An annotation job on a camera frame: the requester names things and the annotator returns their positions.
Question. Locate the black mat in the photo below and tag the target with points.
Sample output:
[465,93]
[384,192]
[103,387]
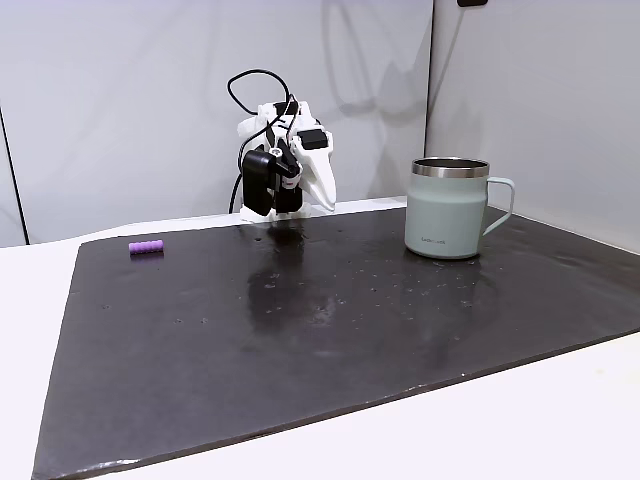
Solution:
[320,325]

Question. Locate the black wall mount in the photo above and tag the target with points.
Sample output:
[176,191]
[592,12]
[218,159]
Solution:
[472,2]

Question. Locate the purple pen grip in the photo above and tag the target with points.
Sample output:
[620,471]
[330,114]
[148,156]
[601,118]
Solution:
[146,247]

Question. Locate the pale green steel mug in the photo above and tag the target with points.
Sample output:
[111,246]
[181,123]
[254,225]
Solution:
[442,215]

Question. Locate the black camera box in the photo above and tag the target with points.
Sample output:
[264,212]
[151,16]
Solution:
[256,180]

